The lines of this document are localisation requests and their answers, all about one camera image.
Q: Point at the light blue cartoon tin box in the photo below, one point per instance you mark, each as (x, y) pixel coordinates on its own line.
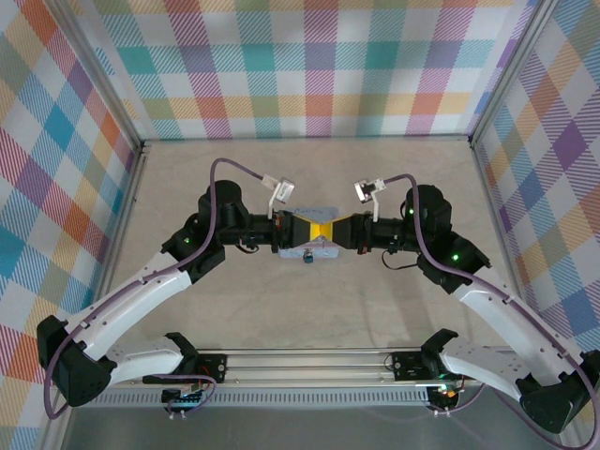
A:
(314, 211)

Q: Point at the small blue padlock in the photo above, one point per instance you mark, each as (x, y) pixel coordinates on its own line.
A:
(307, 257)

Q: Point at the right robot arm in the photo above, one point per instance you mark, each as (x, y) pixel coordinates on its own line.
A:
(497, 309)

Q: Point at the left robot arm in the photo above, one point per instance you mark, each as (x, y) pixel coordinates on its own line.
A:
(136, 300)

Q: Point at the grey metal panel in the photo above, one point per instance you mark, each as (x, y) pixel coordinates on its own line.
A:
(304, 431)

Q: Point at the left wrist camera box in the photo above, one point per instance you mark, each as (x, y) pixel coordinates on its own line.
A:
(285, 190)

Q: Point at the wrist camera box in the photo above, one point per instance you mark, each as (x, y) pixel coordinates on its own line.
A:
(285, 190)
(363, 190)

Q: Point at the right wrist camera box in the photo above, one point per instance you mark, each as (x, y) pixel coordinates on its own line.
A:
(363, 190)

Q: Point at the aluminium side rail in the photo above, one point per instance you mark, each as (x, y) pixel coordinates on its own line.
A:
(123, 211)
(493, 211)

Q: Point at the aluminium back rail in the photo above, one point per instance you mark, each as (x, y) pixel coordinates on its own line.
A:
(304, 138)

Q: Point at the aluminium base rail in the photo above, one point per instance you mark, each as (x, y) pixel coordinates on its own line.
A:
(304, 365)

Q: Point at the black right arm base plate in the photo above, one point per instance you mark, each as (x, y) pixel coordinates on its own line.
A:
(405, 365)

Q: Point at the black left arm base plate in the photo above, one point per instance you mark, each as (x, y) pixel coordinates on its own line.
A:
(213, 368)

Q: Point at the aluminium frame post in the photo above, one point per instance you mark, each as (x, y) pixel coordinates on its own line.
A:
(508, 70)
(110, 70)

